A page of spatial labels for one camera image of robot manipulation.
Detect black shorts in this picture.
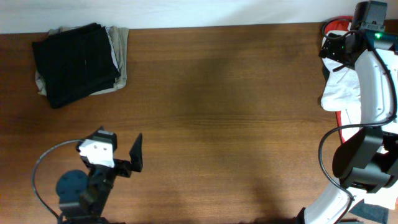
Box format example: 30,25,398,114
32,23,121,108

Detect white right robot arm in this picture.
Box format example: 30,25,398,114
294,1,397,224

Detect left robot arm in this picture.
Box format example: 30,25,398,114
56,130,143,224

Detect red garment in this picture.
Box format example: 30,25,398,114
323,20,359,142

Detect white shirt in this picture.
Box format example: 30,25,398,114
321,58,397,210

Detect folded khaki shorts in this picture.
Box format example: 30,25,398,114
35,26,129,96

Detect dark grey garment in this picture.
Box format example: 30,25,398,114
349,200,389,224

